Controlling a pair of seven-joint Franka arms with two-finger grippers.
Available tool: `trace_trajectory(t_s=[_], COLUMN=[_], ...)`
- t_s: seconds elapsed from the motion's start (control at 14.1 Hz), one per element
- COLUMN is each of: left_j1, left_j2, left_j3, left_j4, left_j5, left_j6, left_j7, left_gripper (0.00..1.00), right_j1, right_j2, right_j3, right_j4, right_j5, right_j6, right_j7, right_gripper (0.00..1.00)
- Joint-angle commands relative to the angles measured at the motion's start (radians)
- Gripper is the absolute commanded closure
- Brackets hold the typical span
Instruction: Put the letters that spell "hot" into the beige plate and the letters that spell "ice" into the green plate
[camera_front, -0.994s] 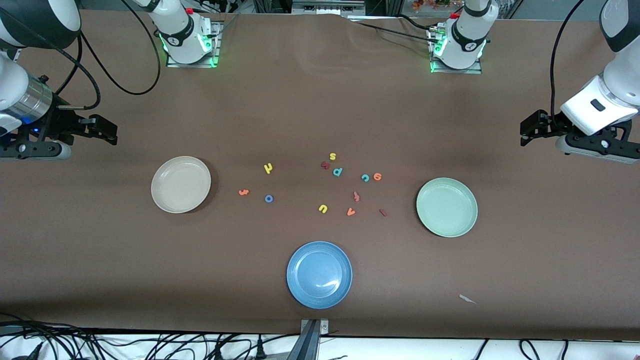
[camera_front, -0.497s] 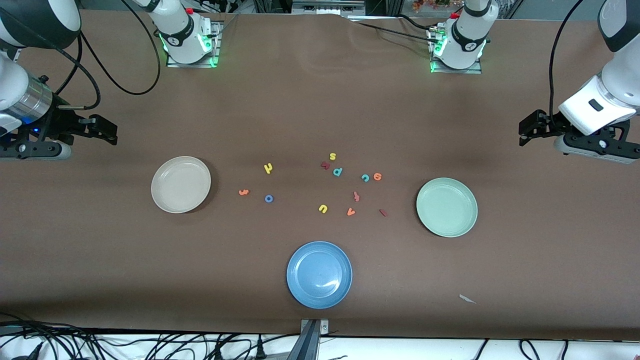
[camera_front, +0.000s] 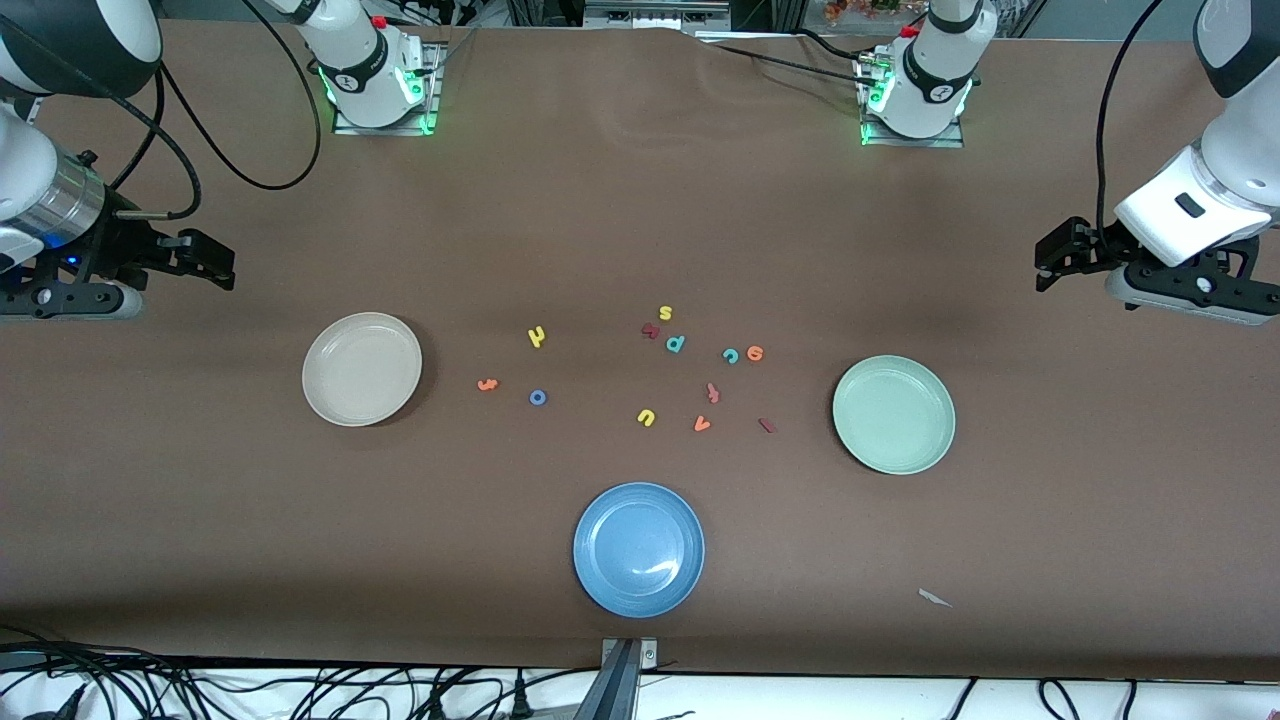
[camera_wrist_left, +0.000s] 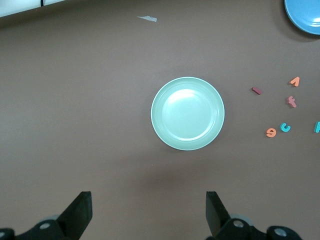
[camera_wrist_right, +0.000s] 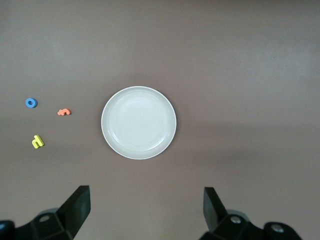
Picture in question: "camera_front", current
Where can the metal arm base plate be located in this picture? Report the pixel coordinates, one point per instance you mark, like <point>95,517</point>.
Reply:
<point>950,142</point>
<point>345,127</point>

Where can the light green plate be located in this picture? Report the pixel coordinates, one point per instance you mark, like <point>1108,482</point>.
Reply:
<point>894,414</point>

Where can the orange leafy decoration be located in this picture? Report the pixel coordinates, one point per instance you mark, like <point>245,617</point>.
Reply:
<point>860,10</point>

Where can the blue plate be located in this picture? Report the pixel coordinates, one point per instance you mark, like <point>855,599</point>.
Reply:
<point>639,549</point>

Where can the beige brown plate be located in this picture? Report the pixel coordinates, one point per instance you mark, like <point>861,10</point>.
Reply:
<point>362,369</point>

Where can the silver aluminium profile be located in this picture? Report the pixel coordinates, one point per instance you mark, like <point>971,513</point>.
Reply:
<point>650,15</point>

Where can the black power plug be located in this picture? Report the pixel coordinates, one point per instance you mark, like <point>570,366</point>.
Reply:
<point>437,706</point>
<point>520,697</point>

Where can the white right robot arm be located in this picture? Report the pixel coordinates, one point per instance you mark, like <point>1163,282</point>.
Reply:
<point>370,70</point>

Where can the yellow foam letter h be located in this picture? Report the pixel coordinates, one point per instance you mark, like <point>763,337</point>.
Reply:
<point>537,338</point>

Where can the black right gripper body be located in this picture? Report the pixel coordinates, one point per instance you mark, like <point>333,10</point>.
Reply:
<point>124,243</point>

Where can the white paper scrap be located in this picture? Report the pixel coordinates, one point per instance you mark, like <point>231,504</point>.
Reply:
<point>934,598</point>

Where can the brown paper table cover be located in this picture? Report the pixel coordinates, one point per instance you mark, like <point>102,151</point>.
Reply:
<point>640,200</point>

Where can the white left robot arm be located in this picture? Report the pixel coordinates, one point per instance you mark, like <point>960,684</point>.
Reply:
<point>935,80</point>

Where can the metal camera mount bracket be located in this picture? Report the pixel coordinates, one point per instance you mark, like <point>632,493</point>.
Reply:
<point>625,655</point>

